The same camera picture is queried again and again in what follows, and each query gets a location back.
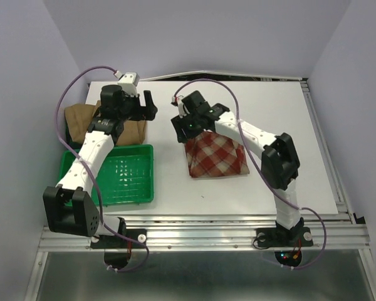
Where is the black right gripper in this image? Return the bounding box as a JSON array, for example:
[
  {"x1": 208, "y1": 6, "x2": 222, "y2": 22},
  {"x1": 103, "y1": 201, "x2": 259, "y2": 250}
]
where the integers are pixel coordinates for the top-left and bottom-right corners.
[{"x1": 172, "y1": 110, "x2": 204, "y2": 142}]

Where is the red plaid skirt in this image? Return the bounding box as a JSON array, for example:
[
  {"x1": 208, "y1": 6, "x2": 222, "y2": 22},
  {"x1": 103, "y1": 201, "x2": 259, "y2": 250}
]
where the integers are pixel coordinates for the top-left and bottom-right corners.
[{"x1": 184, "y1": 131, "x2": 250, "y2": 179}]

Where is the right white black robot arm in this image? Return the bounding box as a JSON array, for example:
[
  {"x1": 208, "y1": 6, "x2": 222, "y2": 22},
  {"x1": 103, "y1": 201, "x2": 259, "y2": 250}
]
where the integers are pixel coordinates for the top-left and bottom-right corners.
[{"x1": 172, "y1": 91, "x2": 312, "y2": 249}]

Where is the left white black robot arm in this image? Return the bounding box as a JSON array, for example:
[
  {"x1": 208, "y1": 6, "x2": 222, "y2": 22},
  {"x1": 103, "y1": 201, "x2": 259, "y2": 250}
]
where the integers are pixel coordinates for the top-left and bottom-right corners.
[{"x1": 43, "y1": 85, "x2": 158, "y2": 247}]

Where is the green plastic crate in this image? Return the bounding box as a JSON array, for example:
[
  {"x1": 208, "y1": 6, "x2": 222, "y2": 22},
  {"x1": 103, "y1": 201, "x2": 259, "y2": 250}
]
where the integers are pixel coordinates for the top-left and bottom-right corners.
[{"x1": 58, "y1": 144, "x2": 155, "y2": 208}]

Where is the tan folded skirt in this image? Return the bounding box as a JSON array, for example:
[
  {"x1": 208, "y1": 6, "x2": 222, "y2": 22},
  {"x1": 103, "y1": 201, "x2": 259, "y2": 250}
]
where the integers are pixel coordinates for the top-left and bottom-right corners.
[{"x1": 65, "y1": 100, "x2": 147, "y2": 146}]

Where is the dark green folded garment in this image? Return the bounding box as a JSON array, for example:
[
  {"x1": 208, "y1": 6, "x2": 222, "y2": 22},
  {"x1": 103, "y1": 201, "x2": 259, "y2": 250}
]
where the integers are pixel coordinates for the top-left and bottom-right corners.
[{"x1": 65, "y1": 121, "x2": 81, "y2": 150}]

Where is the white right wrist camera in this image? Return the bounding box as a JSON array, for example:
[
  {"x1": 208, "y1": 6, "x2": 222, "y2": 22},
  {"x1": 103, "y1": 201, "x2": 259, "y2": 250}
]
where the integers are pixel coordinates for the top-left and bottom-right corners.
[{"x1": 171, "y1": 95, "x2": 189, "y2": 118}]

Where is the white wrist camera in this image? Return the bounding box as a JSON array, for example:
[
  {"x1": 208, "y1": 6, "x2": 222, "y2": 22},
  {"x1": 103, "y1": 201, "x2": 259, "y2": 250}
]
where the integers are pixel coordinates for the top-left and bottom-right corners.
[
  {"x1": 171, "y1": 95, "x2": 189, "y2": 118},
  {"x1": 117, "y1": 72, "x2": 140, "y2": 97}
]

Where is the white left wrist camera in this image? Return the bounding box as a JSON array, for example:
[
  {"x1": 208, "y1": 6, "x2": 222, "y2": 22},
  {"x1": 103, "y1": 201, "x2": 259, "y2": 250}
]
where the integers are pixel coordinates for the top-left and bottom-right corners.
[{"x1": 117, "y1": 72, "x2": 140, "y2": 97}]

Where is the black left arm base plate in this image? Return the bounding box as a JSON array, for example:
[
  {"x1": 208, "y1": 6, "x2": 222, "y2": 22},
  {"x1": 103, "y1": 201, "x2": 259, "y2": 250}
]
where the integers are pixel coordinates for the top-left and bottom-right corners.
[{"x1": 90, "y1": 228, "x2": 147, "y2": 250}]

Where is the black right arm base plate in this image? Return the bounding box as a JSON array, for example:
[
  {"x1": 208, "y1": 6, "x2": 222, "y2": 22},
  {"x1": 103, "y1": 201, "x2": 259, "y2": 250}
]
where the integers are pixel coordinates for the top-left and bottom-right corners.
[{"x1": 253, "y1": 227, "x2": 313, "y2": 249}]

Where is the aluminium rail frame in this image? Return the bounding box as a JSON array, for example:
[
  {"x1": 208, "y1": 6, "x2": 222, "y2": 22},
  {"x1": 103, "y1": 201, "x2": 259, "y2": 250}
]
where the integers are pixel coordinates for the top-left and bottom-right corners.
[{"x1": 24, "y1": 77, "x2": 376, "y2": 301}]

